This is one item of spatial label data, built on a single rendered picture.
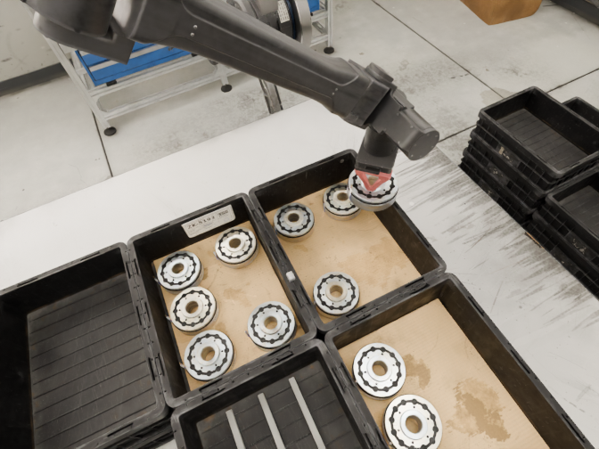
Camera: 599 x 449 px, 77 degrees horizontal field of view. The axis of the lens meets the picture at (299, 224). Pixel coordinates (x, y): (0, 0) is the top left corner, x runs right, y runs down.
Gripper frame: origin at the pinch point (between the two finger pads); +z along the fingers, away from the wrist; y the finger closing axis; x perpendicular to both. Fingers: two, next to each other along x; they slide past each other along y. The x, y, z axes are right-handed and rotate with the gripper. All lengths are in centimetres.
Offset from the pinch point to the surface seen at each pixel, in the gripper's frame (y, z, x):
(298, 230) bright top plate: -4.4, 19.7, 15.4
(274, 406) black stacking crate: -43.0, 23.2, 7.2
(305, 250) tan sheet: -7.9, 22.5, 12.4
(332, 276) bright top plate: -14.0, 19.5, 3.7
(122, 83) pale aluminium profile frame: 100, 78, 165
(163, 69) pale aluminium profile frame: 119, 77, 147
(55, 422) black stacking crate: -59, 25, 48
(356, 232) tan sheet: 0.7, 22.0, 1.7
